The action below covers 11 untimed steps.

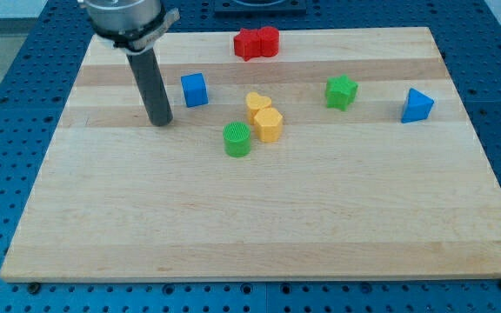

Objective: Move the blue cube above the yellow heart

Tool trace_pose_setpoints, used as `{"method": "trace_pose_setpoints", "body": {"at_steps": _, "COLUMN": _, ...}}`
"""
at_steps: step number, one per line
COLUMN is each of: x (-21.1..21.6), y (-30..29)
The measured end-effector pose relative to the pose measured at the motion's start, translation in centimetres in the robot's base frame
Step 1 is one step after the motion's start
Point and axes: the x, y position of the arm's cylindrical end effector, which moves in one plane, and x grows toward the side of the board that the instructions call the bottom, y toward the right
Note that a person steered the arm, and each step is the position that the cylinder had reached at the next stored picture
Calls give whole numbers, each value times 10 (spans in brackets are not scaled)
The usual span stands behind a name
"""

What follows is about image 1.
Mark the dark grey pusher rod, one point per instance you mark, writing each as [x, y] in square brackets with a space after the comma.
[151, 87]

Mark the blue cube block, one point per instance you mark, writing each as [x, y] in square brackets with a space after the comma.
[195, 90]

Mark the green star block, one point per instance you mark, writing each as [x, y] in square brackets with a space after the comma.
[340, 92]

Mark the green cylinder block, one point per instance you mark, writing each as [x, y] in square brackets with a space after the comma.
[237, 139]

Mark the blue triangle block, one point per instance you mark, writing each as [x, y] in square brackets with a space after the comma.
[417, 106]

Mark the light wooden board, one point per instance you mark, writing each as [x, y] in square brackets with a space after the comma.
[342, 195]

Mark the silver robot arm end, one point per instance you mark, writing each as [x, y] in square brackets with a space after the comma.
[131, 25]

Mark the yellow hexagon block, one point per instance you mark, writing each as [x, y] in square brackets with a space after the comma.
[268, 124]

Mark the red star block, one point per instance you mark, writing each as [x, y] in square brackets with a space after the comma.
[247, 44]

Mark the yellow heart block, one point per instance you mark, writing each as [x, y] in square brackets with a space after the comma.
[254, 103]

